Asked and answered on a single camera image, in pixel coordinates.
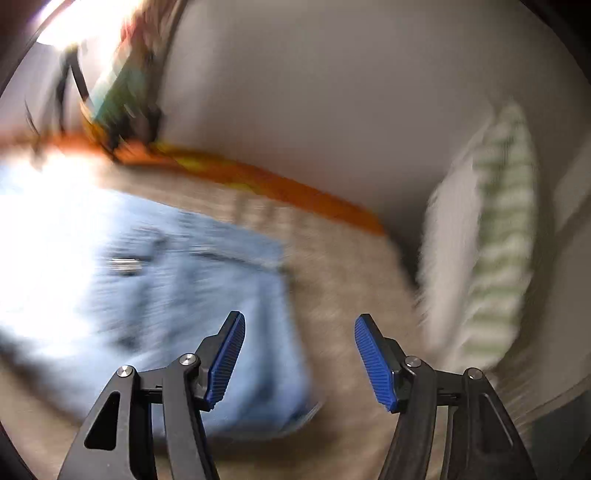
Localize blue denim pants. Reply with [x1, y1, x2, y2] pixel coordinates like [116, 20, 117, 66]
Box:
[0, 203, 325, 438]

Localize orange patterned bed sheet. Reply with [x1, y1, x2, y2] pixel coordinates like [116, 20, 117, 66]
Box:
[0, 131, 386, 237]

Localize colourful patterned scarf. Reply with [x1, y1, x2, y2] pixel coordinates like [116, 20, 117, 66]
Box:
[81, 0, 163, 149]

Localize beige plaid blanket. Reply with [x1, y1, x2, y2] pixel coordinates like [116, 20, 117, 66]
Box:
[0, 157, 525, 480]

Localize green patterned white pillow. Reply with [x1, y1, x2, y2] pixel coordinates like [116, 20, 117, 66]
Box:
[414, 102, 542, 372]

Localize white ring light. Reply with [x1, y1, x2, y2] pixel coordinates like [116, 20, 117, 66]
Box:
[34, 0, 144, 51]

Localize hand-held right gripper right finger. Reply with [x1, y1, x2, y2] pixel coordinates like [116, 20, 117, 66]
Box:
[354, 314, 539, 480]

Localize small black tripod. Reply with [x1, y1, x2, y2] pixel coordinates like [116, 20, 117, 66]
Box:
[53, 45, 91, 136]

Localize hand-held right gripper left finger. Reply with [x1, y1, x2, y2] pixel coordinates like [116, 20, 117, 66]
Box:
[58, 311, 246, 480]

